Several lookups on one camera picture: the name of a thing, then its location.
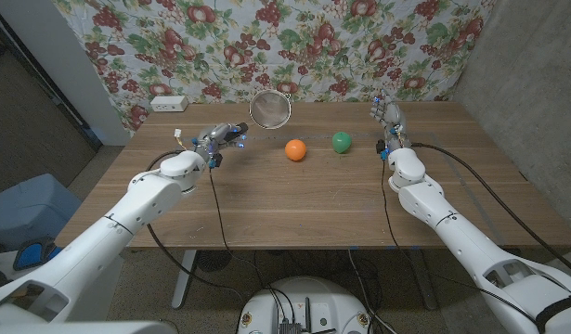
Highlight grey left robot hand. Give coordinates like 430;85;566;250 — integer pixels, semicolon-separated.
191;122;249;169

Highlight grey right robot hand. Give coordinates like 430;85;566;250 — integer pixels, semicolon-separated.
369;90;412;152

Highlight metal mesh sieve black handle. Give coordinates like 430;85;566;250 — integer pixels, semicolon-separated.
222;89;293;143

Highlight green ball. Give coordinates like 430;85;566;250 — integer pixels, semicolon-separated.
331;131;353;155

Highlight white power strip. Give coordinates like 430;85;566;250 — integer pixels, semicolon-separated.
149;95;189;113

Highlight orange ball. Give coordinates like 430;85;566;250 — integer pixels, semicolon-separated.
284;138;308;162

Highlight fruit print backdrop cloth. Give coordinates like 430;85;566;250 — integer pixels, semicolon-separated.
52;0;498;134

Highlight black round fan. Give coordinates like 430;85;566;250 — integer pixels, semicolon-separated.
195;250;234;273

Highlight white table leg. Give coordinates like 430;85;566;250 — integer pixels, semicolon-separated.
172;250;198;310

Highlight grey table leg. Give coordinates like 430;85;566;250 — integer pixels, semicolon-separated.
408;250;439;311

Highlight white robot torso base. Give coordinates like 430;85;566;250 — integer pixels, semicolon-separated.
237;276;373;334

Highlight blue grey storage bin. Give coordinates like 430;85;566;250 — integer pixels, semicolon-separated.
0;173;84;251

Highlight blue and black pad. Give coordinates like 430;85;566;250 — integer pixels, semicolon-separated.
13;236;61;272

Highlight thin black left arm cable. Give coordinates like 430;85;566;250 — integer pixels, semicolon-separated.
208;167;267;279

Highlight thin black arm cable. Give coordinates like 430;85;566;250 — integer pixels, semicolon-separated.
208;167;267;279
381;160;409;252

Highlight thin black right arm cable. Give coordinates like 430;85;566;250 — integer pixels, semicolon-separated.
381;160;409;252

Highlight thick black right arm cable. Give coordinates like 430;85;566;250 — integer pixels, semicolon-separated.
410;142;571;279

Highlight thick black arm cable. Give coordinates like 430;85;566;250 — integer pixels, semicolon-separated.
145;148;244;298
410;142;571;279

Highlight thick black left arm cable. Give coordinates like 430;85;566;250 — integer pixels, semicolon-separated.
145;148;244;298

